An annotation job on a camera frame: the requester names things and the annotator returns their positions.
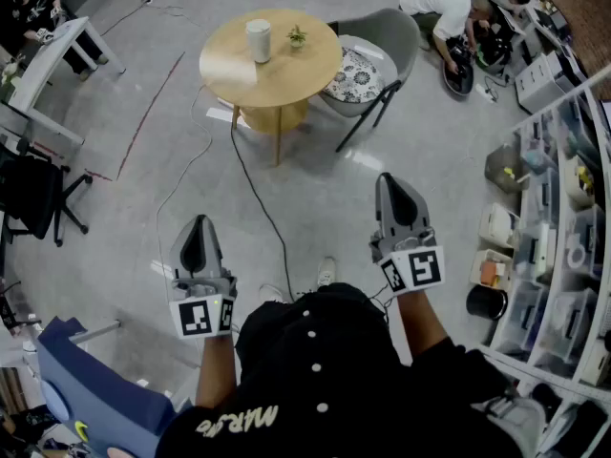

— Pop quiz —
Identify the black office chair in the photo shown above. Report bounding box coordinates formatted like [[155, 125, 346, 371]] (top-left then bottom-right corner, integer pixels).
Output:
[[0, 137, 95, 249]]

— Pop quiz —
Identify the white paper sheet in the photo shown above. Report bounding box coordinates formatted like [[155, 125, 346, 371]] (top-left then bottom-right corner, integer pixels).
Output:
[[205, 107, 249, 129]]

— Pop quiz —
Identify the white desk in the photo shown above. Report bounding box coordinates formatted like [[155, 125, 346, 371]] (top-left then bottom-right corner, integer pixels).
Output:
[[7, 15, 128, 148]]

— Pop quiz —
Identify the white shelving rack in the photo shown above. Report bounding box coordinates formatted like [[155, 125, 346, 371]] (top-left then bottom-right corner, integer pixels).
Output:
[[480, 63, 611, 458]]

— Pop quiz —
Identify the patterned seat cushion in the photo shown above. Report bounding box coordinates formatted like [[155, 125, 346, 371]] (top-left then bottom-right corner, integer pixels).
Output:
[[322, 47, 387, 105]]

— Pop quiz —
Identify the person's right white shoe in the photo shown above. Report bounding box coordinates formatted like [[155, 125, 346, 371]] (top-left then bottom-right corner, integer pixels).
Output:
[[317, 256, 337, 288]]

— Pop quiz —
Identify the white cardboard box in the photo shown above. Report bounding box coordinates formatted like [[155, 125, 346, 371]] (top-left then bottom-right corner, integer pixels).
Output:
[[478, 201, 521, 248]]

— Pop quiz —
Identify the black floor cable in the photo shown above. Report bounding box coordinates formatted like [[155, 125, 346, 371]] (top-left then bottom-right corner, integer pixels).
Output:
[[230, 111, 298, 304]]

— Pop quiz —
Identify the round wooden table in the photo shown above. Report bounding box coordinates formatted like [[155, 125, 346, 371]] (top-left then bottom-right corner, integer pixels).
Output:
[[199, 9, 344, 168]]

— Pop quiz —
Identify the grey waist pouch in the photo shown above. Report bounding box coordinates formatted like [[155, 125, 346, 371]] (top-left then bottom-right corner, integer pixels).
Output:
[[476, 395, 548, 458]]

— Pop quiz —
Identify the grey drawer cabinet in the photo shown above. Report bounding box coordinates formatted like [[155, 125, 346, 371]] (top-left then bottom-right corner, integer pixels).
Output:
[[514, 45, 589, 115]]

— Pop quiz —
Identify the grey metal basin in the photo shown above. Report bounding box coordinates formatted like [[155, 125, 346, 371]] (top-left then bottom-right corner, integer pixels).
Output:
[[484, 143, 531, 193]]

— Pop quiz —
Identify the person's right forearm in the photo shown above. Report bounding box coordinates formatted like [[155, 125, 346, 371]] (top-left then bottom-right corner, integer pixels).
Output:
[[394, 287, 453, 358]]

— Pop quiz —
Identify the person's black shirt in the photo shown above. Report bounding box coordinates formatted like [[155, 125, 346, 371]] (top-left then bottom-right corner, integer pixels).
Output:
[[155, 281, 526, 458]]

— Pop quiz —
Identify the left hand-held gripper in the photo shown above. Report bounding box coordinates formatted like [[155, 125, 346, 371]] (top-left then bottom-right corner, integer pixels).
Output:
[[169, 214, 239, 341]]

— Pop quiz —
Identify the black round case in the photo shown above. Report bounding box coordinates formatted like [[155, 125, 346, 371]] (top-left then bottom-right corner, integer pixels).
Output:
[[442, 35, 476, 97]]

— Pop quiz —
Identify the white plastic housing with opening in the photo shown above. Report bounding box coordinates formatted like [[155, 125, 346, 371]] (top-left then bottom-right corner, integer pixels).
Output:
[[470, 249, 515, 291]]

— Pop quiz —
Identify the row of clear storage bins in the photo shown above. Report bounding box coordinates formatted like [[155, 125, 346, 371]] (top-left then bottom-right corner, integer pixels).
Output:
[[495, 107, 611, 367]]

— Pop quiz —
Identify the small potted plant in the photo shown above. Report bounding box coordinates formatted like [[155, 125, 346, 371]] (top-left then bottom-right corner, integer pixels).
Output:
[[286, 24, 308, 50]]

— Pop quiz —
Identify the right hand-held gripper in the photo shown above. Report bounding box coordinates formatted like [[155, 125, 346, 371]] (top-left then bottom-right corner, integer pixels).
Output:
[[369, 172, 447, 296]]

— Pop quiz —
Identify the person's left forearm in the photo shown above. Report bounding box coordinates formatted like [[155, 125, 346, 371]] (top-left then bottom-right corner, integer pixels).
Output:
[[195, 332, 239, 410]]

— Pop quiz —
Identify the grey shell chair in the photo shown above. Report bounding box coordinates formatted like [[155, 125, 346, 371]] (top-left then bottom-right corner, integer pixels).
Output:
[[318, 8, 422, 154]]

